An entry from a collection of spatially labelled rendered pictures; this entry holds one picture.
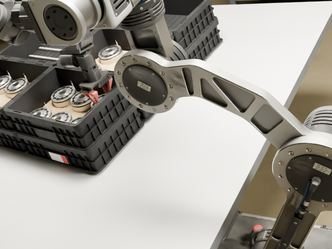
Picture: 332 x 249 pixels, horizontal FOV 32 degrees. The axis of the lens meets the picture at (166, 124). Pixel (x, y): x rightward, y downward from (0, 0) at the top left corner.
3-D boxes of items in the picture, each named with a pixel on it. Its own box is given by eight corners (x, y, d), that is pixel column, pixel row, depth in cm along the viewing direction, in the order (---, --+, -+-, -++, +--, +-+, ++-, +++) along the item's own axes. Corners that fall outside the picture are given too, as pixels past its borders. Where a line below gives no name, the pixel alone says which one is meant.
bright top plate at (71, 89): (80, 89, 226) (80, 88, 226) (62, 104, 222) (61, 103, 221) (64, 84, 233) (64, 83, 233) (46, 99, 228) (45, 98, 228)
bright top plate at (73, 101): (100, 91, 221) (100, 89, 221) (86, 107, 215) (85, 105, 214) (80, 89, 226) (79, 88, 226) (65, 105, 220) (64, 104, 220)
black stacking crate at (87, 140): (138, 102, 216) (128, 77, 209) (88, 153, 199) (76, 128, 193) (65, 89, 240) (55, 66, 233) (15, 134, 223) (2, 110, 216)
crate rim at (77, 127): (131, 81, 210) (128, 75, 209) (78, 132, 193) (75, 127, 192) (57, 69, 234) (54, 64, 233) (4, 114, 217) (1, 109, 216)
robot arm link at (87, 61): (84, 55, 198) (93, 46, 202) (68, 55, 202) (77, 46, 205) (91, 72, 202) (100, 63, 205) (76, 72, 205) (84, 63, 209)
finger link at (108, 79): (94, 102, 214) (84, 81, 209) (105, 91, 218) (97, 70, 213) (106, 104, 210) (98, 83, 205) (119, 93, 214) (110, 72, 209)
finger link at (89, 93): (87, 107, 212) (78, 87, 207) (100, 96, 216) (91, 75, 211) (100, 110, 208) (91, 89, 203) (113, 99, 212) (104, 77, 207)
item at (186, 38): (219, 19, 249) (213, -5, 243) (182, 57, 233) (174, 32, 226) (148, 15, 273) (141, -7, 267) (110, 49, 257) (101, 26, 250)
